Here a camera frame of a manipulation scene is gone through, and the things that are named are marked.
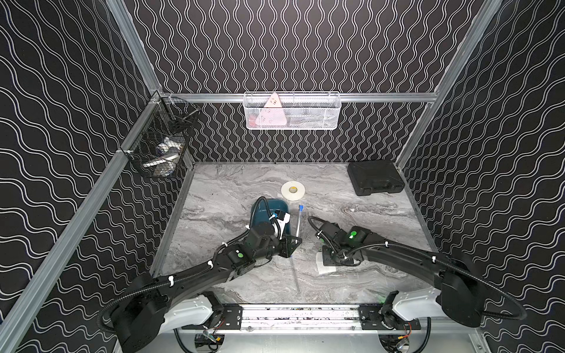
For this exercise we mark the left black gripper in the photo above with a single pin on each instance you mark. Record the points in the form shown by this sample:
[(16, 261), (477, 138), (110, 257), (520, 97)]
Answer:
[(289, 245)]

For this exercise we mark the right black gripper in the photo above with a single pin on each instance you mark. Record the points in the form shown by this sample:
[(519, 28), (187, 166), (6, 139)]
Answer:
[(326, 260)]

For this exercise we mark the white wipe cloth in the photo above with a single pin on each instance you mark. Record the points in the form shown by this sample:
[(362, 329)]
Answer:
[(321, 268)]

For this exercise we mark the blue capped test tube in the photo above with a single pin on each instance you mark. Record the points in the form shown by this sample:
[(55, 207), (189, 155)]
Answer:
[(294, 274), (299, 220)]

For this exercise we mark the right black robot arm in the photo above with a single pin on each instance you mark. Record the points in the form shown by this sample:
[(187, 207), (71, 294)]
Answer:
[(458, 292)]

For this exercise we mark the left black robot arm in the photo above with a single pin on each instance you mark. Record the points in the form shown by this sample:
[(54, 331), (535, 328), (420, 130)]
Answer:
[(137, 316)]

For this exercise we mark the teal plastic tray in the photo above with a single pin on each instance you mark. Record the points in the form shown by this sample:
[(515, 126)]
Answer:
[(260, 213)]

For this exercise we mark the white tape roll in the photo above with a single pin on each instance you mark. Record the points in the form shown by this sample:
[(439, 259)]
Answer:
[(293, 191)]

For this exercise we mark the black plastic case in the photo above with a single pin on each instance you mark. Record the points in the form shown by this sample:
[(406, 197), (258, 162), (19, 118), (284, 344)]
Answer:
[(375, 176)]

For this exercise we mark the pink triangular card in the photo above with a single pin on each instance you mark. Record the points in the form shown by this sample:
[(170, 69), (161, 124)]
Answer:
[(272, 115)]

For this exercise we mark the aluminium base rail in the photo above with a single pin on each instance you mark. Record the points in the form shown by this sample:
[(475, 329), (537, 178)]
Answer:
[(283, 318)]

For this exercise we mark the clear wire basket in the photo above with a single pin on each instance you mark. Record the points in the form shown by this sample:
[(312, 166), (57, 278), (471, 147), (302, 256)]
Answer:
[(309, 110)]

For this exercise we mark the black wire basket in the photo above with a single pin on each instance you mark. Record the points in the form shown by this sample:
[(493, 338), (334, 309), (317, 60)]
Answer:
[(159, 150)]

